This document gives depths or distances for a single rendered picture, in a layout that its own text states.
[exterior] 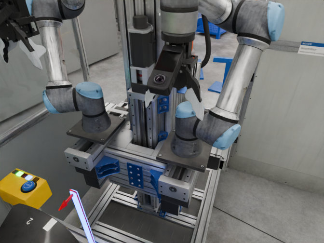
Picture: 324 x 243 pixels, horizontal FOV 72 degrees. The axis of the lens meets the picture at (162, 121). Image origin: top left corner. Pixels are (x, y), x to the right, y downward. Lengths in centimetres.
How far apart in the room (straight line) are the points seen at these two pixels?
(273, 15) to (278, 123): 133
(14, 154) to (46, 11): 79
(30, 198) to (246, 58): 91
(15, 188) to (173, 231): 110
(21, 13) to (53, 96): 43
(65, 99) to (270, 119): 156
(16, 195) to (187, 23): 81
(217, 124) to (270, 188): 165
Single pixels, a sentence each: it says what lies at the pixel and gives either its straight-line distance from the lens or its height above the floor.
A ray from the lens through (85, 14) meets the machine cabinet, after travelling 467.
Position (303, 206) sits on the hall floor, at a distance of 244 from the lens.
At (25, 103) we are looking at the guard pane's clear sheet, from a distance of 148.
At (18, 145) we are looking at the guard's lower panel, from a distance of 151.
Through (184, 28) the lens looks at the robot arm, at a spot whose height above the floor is 165.
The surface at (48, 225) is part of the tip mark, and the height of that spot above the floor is 119.
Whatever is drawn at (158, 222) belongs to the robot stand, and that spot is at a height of 21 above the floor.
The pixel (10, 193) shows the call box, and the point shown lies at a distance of 100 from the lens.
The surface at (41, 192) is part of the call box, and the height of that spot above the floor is 104.
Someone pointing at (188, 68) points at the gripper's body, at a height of 156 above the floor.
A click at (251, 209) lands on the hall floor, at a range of 222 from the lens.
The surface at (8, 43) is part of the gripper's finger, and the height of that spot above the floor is 155.
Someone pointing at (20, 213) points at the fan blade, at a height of 121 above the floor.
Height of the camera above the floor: 175
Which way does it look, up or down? 36 degrees down
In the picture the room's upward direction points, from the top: straight up
